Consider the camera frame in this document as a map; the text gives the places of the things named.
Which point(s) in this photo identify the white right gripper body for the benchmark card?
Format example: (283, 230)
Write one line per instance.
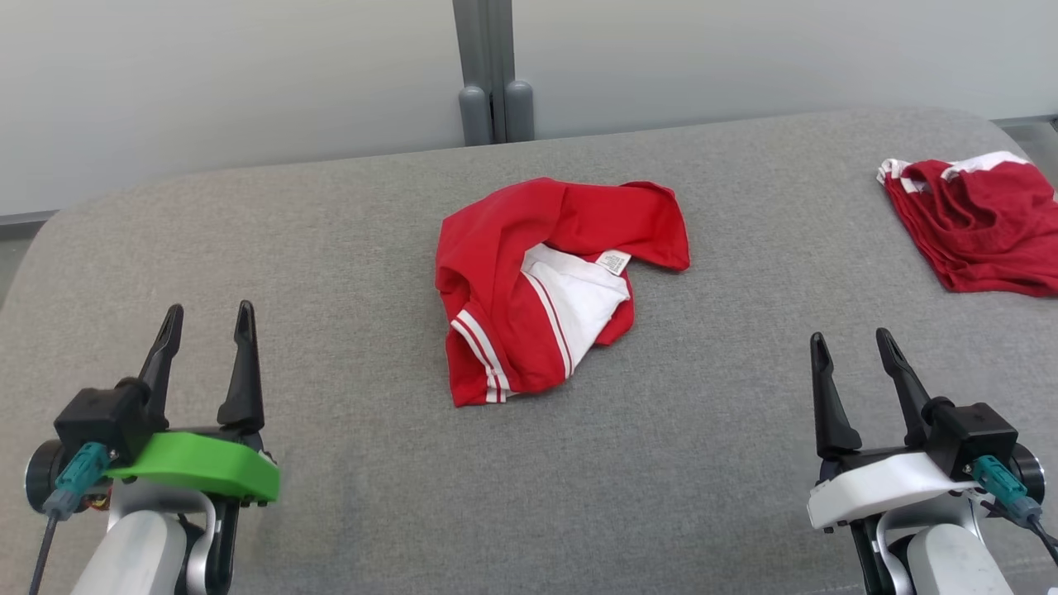
(876, 487)

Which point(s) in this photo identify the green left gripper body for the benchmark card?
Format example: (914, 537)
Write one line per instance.
(202, 463)

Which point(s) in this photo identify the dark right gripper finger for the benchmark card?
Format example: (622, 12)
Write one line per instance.
(907, 388)
(833, 413)

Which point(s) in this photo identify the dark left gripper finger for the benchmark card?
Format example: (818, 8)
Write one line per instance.
(244, 388)
(165, 364)

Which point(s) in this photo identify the red shorts with white stripe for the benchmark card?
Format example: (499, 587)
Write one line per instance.
(984, 223)

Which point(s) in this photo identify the red white number t-shirt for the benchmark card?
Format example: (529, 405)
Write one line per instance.
(512, 330)

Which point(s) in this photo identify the grey fabric sofa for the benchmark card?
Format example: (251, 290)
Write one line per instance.
(331, 273)

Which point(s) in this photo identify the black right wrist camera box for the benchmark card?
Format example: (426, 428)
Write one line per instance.
(975, 434)

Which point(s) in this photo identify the grey partition base rail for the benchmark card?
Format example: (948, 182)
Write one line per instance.
(25, 221)

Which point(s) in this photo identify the grey partition post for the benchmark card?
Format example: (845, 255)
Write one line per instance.
(493, 74)

